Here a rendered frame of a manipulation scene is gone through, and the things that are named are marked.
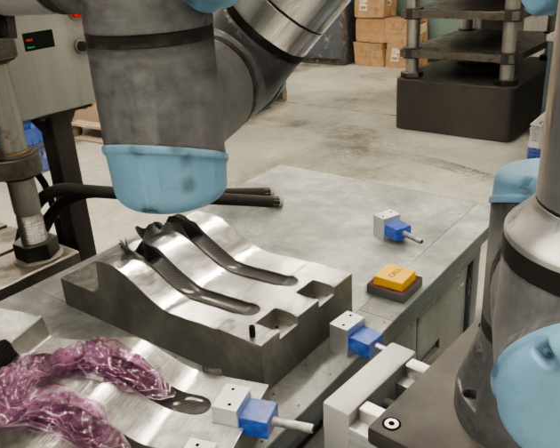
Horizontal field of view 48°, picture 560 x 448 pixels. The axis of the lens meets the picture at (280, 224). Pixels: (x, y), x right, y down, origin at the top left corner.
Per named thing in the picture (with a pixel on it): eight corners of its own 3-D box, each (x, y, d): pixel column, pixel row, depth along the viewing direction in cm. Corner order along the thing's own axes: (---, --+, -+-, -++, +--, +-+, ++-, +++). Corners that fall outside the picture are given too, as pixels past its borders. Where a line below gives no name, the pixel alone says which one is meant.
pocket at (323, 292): (335, 305, 109) (334, 286, 108) (318, 319, 105) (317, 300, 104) (313, 298, 112) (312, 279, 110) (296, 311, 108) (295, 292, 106)
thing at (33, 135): (57, 139, 459) (51, 108, 450) (10, 155, 428) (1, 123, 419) (5, 131, 489) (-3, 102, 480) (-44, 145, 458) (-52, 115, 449)
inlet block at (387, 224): (429, 250, 138) (430, 227, 135) (412, 256, 135) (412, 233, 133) (389, 230, 148) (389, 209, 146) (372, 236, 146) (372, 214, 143)
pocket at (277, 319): (299, 335, 101) (298, 316, 100) (279, 352, 98) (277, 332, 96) (276, 326, 104) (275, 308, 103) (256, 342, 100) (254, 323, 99)
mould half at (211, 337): (352, 316, 115) (351, 250, 110) (264, 395, 97) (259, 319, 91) (162, 252, 144) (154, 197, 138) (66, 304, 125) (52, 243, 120)
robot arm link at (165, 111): (261, 164, 47) (250, 10, 43) (206, 227, 37) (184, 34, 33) (164, 162, 49) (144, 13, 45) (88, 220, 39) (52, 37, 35)
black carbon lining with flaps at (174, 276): (305, 288, 112) (302, 240, 108) (247, 332, 100) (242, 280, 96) (167, 244, 131) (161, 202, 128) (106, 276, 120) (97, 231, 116)
